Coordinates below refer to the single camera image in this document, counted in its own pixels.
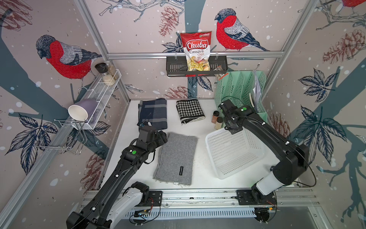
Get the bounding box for navy plaid scarf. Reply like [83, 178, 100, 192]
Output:
[137, 98, 168, 130]

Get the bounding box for white plastic basket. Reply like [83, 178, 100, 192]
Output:
[205, 128, 272, 179]

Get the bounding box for grey scarf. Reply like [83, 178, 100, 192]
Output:
[153, 132, 198, 186]

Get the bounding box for houndstooth scarf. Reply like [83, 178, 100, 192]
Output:
[176, 99, 205, 124]

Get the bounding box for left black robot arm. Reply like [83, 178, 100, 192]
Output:
[66, 126, 167, 229]

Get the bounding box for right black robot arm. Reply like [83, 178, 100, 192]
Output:
[218, 100, 310, 203]

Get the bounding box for tan spice bottle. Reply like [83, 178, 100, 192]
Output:
[215, 117, 224, 130]

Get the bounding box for brown spice bottle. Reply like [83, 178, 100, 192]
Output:
[211, 111, 220, 124]

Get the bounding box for mint green file organizer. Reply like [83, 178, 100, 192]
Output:
[214, 71, 267, 121]

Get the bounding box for papers in organizer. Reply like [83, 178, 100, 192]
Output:
[250, 76, 262, 112]

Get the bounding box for black lid spice jar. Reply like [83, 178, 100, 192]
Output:
[95, 63, 115, 86]

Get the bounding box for lavender cup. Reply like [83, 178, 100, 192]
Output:
[68, 99, 98, 123]

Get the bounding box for glass spice jar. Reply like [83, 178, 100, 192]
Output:
[105, 61, 119, 80]

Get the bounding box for red Chuba chips bag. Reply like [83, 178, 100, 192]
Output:
[180, 31, 212, 72]

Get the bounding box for white wire wall shelf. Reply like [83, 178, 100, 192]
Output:
[70, 70, 122, 130]

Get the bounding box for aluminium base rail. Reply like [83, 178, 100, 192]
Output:
[79, 187, 324, 221]

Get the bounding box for small circuit board with wires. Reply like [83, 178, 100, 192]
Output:
[129, 198, 161, 226]

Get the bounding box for black wall-mounted basket shelf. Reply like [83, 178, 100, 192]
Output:
[166, 56, 228, 77]

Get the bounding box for wire cup holder rack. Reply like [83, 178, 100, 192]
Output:
[33, 119, 88, 155]

